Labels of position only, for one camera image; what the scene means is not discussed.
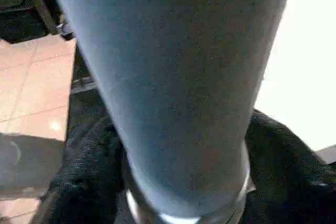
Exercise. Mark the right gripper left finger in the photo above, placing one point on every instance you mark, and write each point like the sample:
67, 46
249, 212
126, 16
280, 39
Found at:
89, 176

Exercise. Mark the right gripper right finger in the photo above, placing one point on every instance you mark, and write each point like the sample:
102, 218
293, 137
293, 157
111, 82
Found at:
288, 182

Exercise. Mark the white plastic table leg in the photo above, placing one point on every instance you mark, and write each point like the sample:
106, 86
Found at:
170, 77

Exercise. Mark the black fabric bag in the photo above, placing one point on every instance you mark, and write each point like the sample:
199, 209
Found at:
21, 16

